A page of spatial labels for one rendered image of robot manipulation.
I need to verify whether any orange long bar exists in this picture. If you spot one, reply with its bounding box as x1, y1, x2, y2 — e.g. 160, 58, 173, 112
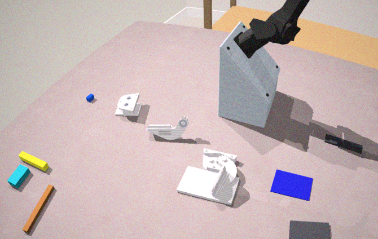
22, 185, 54, 233

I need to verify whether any small blue block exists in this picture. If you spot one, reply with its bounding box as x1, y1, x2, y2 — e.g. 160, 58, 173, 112
86, 94, 94, 102

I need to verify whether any blue rectangular plate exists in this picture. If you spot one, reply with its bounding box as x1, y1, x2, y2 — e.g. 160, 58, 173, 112
270, 169, 313, 201

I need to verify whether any black flat bar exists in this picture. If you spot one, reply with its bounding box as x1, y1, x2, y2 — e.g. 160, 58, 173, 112
324, 134, 363, 154

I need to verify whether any yellow rectangular block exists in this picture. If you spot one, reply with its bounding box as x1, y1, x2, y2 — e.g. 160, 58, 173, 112
19, 151, 49, 171

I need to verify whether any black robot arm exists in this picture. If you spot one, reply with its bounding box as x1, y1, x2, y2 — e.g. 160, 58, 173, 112
234, 0, 309, 58

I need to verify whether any cyan rectangular block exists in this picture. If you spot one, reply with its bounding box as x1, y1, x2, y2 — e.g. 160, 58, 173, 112
8, 164, 30, 188

